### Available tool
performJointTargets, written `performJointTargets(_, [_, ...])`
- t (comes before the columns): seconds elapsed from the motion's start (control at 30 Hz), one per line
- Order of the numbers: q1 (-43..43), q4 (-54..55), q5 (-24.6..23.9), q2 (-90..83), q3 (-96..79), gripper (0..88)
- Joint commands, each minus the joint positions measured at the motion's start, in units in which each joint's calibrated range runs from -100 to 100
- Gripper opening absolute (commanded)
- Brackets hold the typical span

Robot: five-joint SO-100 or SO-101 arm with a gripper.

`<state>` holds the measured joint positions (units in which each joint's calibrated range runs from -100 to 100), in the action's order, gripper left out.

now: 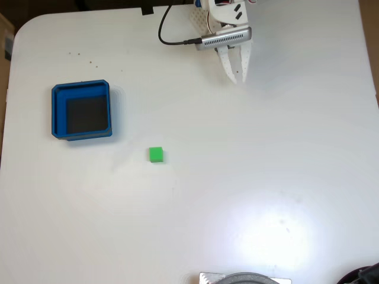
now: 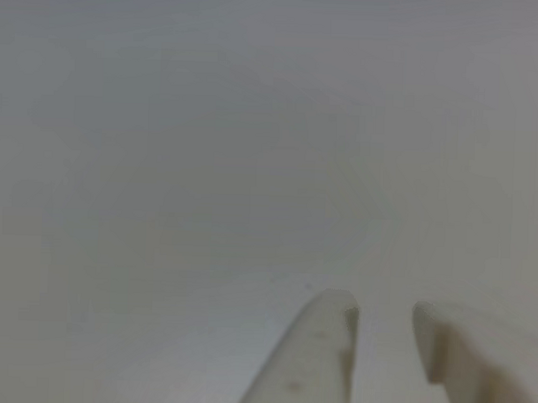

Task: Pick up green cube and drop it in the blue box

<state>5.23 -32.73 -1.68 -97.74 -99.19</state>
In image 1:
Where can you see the green cube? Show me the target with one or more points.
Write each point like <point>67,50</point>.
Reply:
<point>156,154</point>

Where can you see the grey round object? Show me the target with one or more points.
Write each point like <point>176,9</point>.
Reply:
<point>247,279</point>

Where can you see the blue square box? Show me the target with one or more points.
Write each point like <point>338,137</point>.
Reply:
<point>59,112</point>

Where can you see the black tape strip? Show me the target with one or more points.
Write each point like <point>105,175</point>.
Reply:
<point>147,11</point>

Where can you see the black object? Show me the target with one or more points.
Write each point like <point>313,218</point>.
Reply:
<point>365,275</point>

